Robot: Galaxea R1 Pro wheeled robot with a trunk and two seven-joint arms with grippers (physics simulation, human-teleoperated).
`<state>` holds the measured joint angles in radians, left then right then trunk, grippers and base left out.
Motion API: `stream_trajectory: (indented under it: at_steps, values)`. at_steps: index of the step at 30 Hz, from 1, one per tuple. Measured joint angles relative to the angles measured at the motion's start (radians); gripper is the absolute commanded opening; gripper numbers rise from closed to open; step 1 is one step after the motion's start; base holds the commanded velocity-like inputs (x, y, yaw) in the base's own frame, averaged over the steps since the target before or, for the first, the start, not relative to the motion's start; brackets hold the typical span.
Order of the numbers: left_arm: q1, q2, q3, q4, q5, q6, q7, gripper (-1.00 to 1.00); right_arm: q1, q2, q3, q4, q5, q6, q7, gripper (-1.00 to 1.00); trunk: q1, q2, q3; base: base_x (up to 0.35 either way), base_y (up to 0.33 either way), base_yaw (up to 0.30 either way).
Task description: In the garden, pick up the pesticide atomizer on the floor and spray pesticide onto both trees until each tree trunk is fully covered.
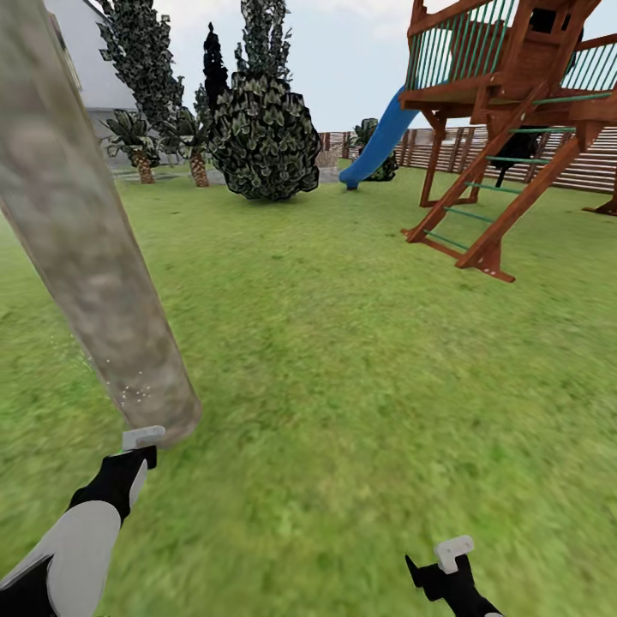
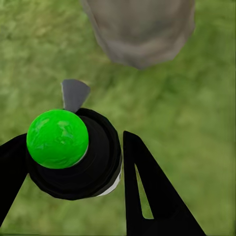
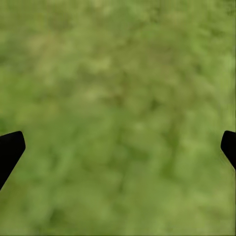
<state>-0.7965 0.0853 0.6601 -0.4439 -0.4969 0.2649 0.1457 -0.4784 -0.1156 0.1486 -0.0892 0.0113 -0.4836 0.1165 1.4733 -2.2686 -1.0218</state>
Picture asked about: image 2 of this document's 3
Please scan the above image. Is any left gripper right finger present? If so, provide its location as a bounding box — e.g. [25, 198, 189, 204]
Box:
[122, 131, 206, 236]

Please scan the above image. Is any pesticide atomizer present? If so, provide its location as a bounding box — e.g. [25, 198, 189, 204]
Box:
[26, 79, 122, 200]

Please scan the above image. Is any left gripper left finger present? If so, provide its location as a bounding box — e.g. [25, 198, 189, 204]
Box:
[0, 133, 28, 226]

